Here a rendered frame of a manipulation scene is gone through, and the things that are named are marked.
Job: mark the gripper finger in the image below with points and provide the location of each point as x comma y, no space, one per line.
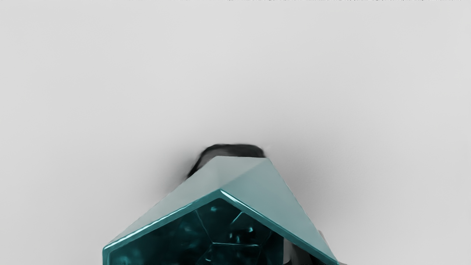
331,248

